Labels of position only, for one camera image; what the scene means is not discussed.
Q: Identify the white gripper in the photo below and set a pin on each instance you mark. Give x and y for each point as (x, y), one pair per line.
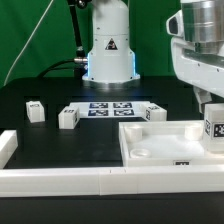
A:
(204, 71)

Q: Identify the fiducial marker sheet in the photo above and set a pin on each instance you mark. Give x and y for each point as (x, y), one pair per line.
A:
(110, 109)

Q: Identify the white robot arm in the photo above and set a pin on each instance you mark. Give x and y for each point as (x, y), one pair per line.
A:
(197, 45)

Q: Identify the white fence wall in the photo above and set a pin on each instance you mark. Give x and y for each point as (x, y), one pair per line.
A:
(102, 181)

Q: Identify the white square table top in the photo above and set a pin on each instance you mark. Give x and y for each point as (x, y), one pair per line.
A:
(165, 143)

